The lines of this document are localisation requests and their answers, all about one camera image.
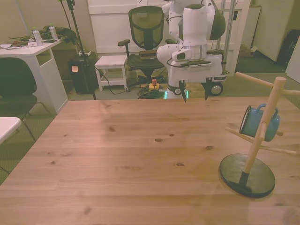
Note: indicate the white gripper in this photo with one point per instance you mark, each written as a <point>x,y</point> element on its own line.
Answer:
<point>218,69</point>

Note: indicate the blue enamel mug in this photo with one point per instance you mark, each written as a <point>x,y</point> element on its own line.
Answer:
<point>272,126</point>

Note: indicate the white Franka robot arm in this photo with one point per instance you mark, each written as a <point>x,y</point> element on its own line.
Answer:
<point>194,28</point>

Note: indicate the wooden mug tree black base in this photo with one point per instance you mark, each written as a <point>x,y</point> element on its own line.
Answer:
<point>246,179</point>

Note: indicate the grey caster wheel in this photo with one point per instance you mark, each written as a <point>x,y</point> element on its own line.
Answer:
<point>216,89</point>

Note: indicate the yellow emergency stop button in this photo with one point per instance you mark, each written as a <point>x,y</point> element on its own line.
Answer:
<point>154,85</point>

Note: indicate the brown flat box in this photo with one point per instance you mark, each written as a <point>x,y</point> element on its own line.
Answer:
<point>148,54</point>

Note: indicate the cardboard box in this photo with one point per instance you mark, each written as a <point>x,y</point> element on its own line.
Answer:
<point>246,51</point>

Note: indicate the black mesh office chair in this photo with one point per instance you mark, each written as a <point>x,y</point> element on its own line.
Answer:
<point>147,38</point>

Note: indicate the white wooden stool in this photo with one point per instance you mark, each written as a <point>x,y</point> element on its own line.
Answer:
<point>110,61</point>

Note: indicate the black computer case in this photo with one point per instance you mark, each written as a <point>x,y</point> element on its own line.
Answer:
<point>82,79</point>

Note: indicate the orange sticky note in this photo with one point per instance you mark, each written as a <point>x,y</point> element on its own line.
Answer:
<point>75,68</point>

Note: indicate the black tripod stand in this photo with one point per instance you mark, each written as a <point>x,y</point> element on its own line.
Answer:
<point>77,32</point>

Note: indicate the camouflage cloth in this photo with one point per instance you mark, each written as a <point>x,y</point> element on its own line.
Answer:
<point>64,32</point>

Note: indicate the white desk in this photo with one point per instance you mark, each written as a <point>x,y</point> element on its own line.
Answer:
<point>47,77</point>

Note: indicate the clear plastic bottle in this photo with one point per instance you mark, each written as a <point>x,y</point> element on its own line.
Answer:
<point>53,32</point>
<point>37,37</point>

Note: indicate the black plastic chair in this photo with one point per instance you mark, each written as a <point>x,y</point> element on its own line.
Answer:
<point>14,79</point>

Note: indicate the white folding table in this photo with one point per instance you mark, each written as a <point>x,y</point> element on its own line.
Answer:
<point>7,126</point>

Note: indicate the white paper plate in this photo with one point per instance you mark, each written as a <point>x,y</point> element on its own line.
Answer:
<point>5,45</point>

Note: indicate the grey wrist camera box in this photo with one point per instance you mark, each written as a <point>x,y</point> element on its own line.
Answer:
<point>199,65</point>

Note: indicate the aluminium frame post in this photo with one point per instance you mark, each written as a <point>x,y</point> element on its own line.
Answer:
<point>228,35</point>

